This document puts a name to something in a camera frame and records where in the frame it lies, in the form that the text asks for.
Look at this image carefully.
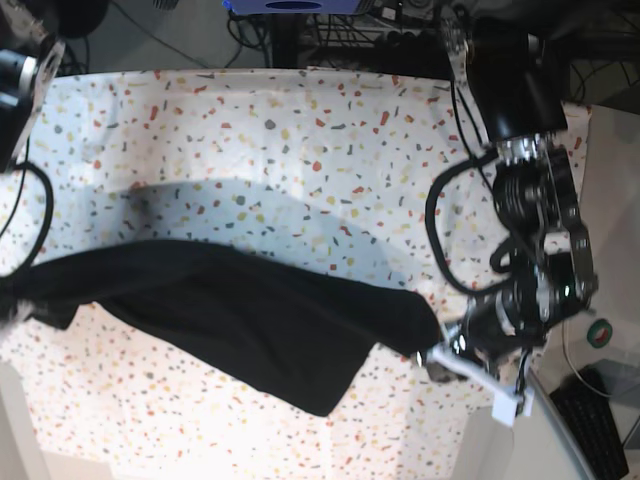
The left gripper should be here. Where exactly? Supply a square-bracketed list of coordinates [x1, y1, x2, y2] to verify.
[442, 287, 550, 360]

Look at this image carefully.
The terrazzo patterned tablecloth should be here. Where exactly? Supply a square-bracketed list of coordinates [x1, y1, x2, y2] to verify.
[1, 70, 491, 479]

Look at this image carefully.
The black keyboard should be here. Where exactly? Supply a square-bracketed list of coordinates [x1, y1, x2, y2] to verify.
[550, 374, 629, 480]

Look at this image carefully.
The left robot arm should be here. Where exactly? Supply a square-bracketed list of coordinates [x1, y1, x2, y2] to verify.
[425, 4, 598, 363]

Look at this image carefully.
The green tape roll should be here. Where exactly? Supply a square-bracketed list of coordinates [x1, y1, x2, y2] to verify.
[586, 318, 613, 349]

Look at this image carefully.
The grey laptop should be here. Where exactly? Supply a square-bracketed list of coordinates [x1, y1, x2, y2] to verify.
[505, 373, 596, 480]

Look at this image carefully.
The black t-shirt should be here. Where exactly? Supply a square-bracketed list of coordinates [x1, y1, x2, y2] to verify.
[1, 240, 440, 417]

